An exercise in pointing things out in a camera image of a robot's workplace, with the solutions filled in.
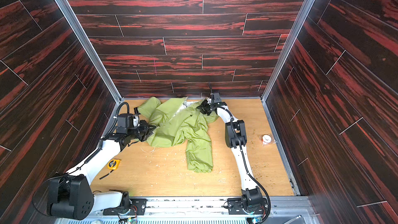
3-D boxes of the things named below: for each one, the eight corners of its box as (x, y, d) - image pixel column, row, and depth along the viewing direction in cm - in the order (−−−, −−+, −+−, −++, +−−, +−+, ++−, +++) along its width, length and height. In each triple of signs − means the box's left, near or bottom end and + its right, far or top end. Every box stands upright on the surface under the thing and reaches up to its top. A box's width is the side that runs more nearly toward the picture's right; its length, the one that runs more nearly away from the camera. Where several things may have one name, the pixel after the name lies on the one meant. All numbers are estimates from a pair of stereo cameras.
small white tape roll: (263, 144, 97) (264, 142, 95) (261, 136, 101) (262, 134, 99) (271, 144, 97) (273, 142, 95) (269, 136, 101) (270, 134, 99)
